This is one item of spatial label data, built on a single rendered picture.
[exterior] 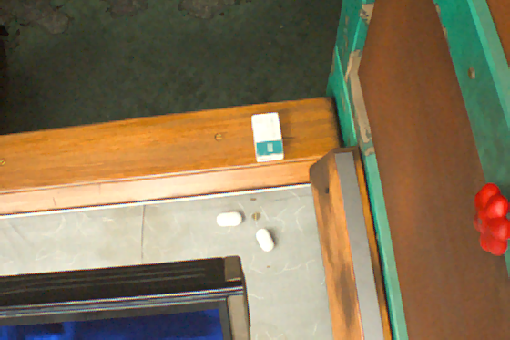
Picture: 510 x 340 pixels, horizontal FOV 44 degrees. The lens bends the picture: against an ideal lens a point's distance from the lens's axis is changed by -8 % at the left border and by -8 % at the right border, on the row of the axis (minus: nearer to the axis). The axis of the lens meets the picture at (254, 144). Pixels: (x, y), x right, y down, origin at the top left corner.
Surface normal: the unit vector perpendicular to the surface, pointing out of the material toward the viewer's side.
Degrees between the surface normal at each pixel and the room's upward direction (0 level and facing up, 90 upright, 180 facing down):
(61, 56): 0
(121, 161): 0
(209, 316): 58
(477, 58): 90
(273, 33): 0
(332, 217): 67
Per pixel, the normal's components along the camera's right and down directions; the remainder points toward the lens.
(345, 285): -0.91, -0.06
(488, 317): -0.99, 0.11
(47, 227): 0.00, -0.40
